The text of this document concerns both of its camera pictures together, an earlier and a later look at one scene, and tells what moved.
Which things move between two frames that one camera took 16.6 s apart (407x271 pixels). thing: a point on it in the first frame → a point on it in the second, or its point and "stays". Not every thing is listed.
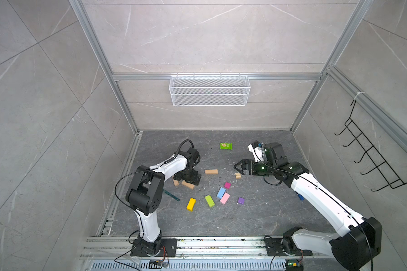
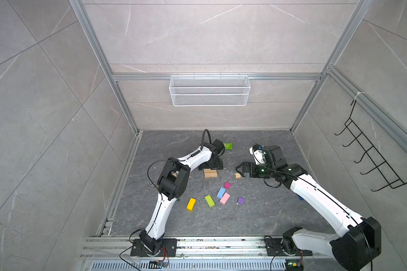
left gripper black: (194, 179) → (220, 165)
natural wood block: (191, 186) → (210, 173)
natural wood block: (211, 171) stays
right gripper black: (252, 163) stays
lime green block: (210, 201) stays
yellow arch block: (191, 204) stays
